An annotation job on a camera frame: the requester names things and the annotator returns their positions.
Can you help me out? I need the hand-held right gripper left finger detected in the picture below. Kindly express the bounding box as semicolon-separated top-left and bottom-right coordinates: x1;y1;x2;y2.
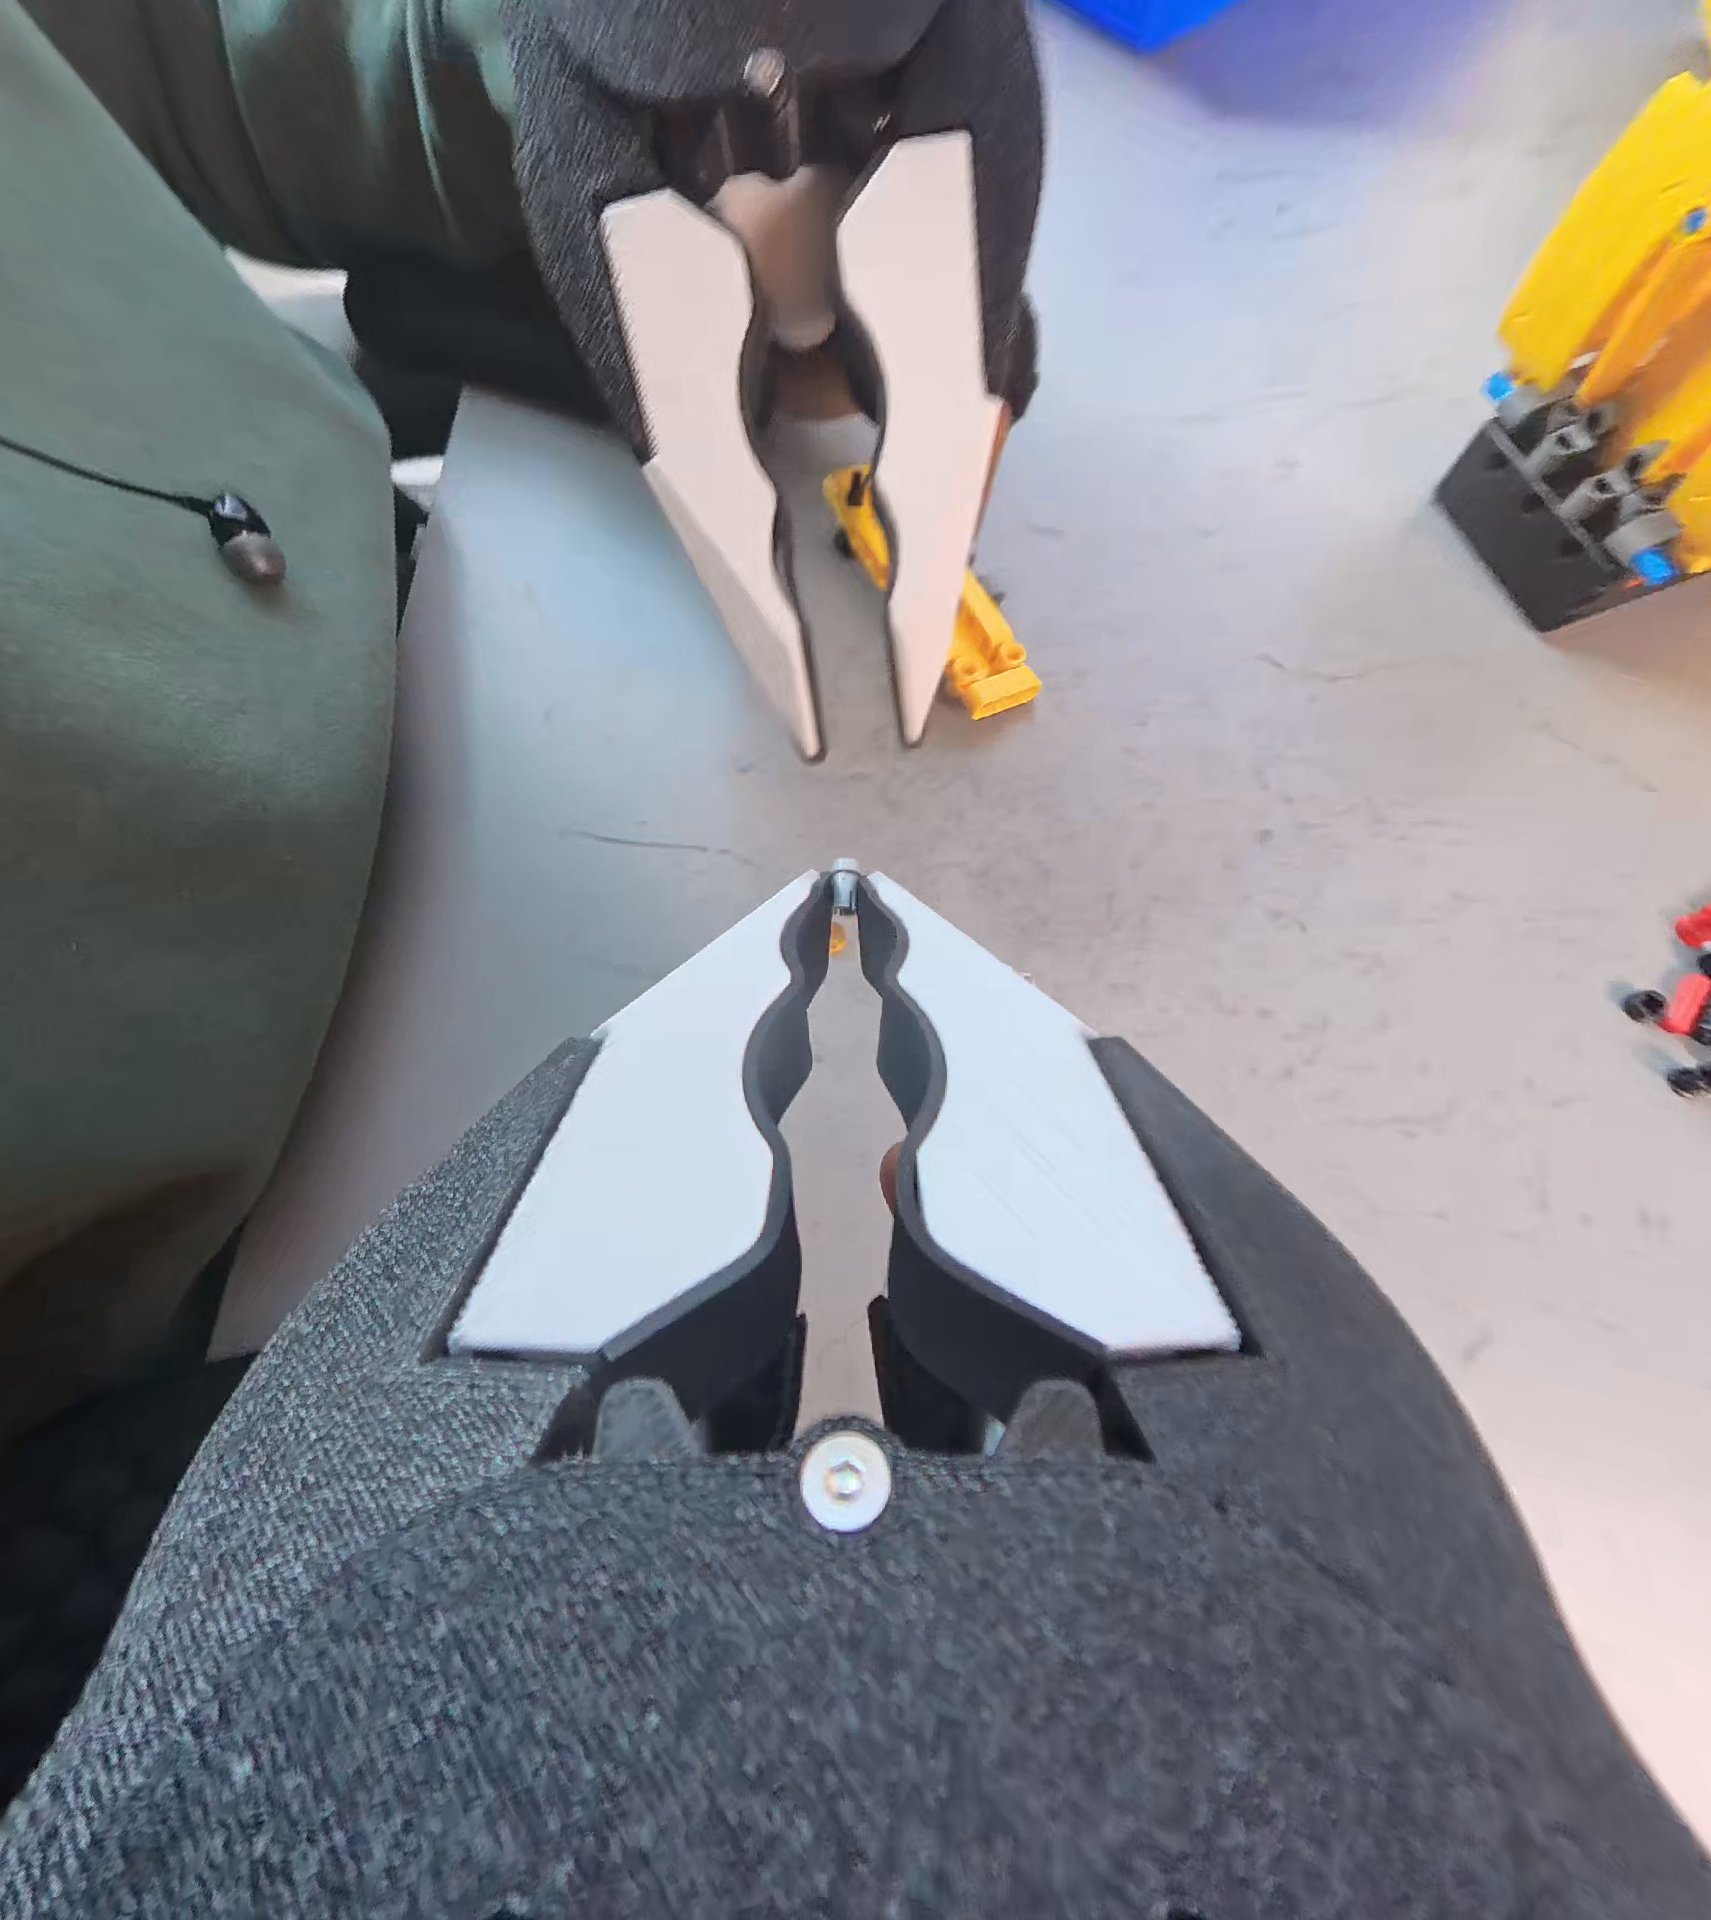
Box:
452;867;833;1453

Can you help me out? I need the blue plastic bin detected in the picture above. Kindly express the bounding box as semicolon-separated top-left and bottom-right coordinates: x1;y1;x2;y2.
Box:
1057;0;1247;52

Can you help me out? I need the person's green sweatshirt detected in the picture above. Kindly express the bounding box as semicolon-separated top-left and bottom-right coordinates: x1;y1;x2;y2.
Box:
0;0;398;1502

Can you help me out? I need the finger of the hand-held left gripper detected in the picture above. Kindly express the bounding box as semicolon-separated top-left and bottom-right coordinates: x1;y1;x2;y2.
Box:
838;128;1014;747
598;181;830;763

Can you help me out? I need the person's left hand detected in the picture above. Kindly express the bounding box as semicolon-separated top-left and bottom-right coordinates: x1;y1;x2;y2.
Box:
1000;296;1047;458

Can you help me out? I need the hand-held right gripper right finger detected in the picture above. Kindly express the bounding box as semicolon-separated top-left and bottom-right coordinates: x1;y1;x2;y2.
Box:
854;873;1243;1453

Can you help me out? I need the black drawstring cord with bead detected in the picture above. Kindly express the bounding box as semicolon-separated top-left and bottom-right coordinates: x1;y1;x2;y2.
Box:
0;383;289;586

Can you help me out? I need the yellow lego panel piece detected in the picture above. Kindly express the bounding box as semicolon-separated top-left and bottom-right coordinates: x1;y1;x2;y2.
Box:
822;465;1047;720

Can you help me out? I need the yellow lego vehicle model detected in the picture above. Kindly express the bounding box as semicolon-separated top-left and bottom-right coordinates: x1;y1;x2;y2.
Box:
1436;0;1711;633

